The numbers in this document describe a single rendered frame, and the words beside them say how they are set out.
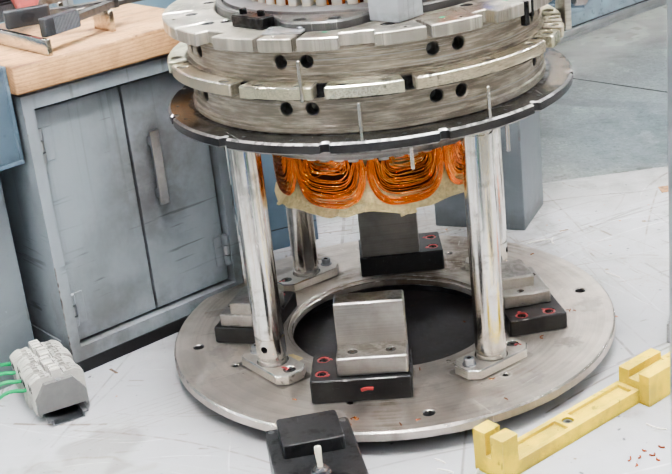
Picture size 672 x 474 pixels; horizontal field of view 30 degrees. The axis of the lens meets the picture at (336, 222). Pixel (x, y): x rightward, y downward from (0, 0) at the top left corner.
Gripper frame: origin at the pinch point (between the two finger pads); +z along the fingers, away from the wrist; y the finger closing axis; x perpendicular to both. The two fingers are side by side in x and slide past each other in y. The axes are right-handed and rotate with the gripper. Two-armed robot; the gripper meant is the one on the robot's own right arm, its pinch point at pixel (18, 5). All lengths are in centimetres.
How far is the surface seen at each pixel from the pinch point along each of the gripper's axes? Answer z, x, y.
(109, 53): 3.0, 0.9, 13.4
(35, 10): -0.5, -1.5, 6.0
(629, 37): 113, 368, -207
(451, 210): 28.8, 37.1, 16.8
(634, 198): 31, 55, 28
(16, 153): 9.4, -8.8, 12.3
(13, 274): 20.6, -10.3, 10.1
